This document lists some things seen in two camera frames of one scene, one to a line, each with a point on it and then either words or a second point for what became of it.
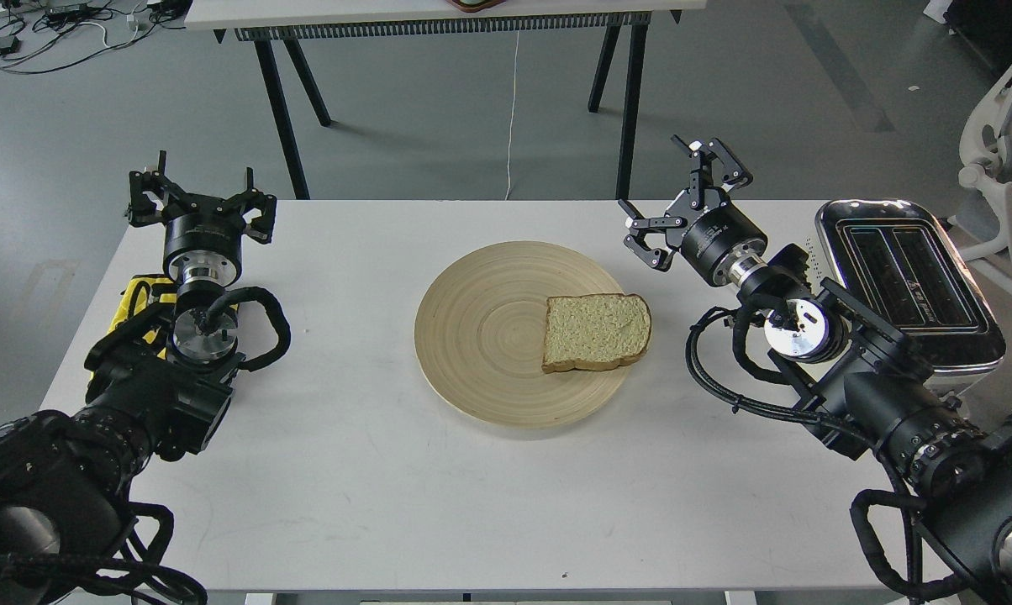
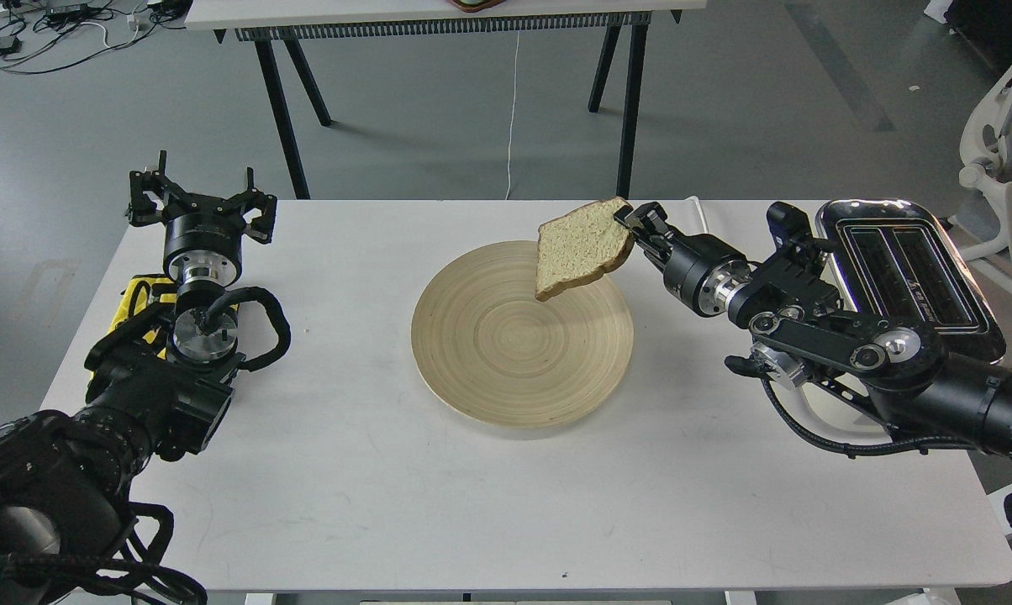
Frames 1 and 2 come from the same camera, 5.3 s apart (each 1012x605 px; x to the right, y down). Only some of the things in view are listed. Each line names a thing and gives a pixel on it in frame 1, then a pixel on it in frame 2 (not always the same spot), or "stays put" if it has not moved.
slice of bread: x=594 y=330 -> x=580 y=244
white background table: x=276 y=26 stays put
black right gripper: x=720 y=244 -> x=701 y=270
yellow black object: x=144 y=292 stays put
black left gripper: x=202 y=240 stays put
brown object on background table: x=475 y=6 stays put
